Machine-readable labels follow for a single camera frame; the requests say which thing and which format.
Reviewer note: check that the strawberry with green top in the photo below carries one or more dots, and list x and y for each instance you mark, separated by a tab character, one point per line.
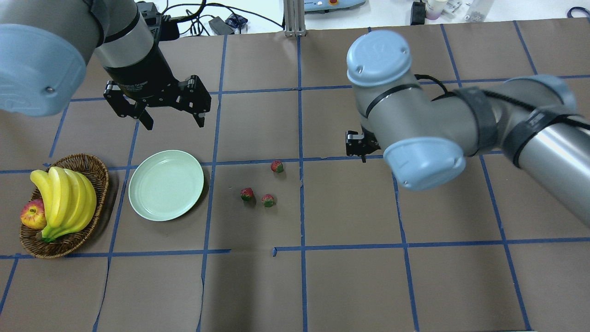
277	166

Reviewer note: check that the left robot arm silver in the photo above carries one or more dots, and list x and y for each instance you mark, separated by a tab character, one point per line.
46	45

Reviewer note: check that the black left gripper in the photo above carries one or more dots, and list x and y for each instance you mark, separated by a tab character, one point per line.
140	74

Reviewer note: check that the woven wicker basket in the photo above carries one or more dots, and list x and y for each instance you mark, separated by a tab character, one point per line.
96	171

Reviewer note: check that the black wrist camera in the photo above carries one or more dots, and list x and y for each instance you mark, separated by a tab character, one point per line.
354	144

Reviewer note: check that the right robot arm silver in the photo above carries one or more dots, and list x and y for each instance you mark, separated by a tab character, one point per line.
533	120

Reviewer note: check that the teach pendant blue grey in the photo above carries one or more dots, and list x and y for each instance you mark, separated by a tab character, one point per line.
326	6

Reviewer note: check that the strawberry red one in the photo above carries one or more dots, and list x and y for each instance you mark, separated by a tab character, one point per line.
247	194

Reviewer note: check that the aluminium frame post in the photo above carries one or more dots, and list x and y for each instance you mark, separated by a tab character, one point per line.
293	15

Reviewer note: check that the yellow banana bunch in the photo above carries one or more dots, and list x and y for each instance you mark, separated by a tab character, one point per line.
69	199

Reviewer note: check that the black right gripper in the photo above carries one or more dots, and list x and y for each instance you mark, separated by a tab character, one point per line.
357	144

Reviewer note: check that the black power adapter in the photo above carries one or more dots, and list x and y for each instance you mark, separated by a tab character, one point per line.
220	27

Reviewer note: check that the red yellow apple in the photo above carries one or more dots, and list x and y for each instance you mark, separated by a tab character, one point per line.
33	214

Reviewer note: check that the pale green plate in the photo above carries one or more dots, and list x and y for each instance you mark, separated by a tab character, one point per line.
166	185

